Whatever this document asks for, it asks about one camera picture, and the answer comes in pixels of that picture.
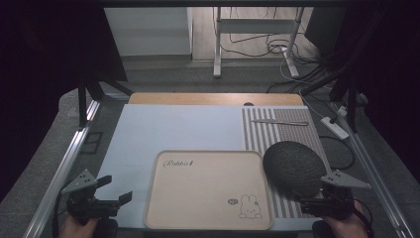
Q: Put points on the white cabinet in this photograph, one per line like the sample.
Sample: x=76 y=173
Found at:
x=148 y=31

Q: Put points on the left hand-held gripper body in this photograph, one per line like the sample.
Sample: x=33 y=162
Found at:
x=86 y=202

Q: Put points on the person's left hand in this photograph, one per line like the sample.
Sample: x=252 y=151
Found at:
x=78 y=228

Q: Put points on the grey striped placemat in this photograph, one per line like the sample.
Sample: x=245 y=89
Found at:
x=261 y=135

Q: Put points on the metal table knife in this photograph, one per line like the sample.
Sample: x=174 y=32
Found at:
x=280 y=122

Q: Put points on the white metal stand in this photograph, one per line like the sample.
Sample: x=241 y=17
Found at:
x=254 y=25

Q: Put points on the light blue table mat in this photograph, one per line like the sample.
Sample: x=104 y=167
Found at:
x=178 y=129

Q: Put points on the dark grey round mat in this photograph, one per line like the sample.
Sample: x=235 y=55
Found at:
x=292 y=167

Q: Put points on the black metal stand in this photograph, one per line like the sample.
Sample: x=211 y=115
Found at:
x=346 y=92

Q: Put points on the person's right hand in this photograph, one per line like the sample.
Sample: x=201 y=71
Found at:
x=345 y=228

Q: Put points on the dark curtain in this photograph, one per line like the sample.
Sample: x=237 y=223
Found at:
x=386 y=66
x=49 y=49

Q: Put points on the white power strip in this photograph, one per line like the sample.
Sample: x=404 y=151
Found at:
x=335 y=127

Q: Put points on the beige tray with rabbit print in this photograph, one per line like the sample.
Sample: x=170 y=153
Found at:
x=208 y=190

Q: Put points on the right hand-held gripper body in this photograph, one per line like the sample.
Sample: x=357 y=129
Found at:
x=337 y=197

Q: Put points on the aluminium frame rail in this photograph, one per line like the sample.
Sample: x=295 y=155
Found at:
x=59 y=178
x=373 y=172

